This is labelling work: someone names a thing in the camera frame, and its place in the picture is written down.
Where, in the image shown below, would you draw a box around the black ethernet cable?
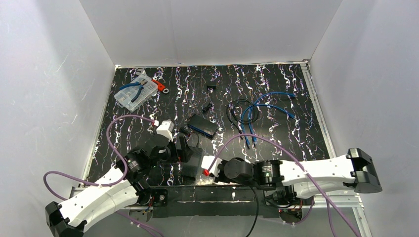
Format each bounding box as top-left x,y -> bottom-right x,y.
226,99 -> 261,136

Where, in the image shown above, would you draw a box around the clear plastic parts box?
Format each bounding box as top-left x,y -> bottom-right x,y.
114,74 -> 158,112

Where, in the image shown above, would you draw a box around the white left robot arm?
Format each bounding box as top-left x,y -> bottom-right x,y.
45,135 -> 194,237

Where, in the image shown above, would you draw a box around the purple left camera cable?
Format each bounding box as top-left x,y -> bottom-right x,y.
43,114 -> 165,237

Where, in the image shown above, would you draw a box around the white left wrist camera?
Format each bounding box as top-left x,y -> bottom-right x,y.
156,120 -> 174,142

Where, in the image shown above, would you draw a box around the blue handled pliers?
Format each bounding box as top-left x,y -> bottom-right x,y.
119,80 -> 148,103

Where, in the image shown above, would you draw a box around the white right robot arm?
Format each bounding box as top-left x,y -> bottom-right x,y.
208,148 -> 382,199

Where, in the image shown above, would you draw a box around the black base bar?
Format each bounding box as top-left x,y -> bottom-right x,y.
144,185 -> 295,219

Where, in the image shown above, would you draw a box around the red black tool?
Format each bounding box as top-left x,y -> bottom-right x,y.
152,79 -> 169,94

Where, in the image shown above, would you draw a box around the black switch with blue ports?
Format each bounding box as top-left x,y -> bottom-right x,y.
187,115 -> 218,139

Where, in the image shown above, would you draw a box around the small black clip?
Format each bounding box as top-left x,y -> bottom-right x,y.
202,103 -> 213,114

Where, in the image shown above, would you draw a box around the grey ribbed network switch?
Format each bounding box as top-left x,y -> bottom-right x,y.
179,147 -> 203,181

